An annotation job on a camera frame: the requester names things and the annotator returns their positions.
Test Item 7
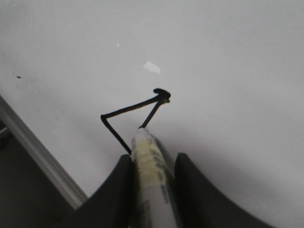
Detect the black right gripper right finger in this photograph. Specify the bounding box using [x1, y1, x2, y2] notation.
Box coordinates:
[174, 152, 304, 228]

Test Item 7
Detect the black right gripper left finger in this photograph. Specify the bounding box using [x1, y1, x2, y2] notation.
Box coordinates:
[55, 154, 134, 228]

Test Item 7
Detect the white whiteboard marker with tape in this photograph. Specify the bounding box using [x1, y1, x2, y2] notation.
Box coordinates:
[130, 128, 183, 228]

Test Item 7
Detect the large white whiteboard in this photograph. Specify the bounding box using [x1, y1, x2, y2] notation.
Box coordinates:
[0, 0, 304, 228]

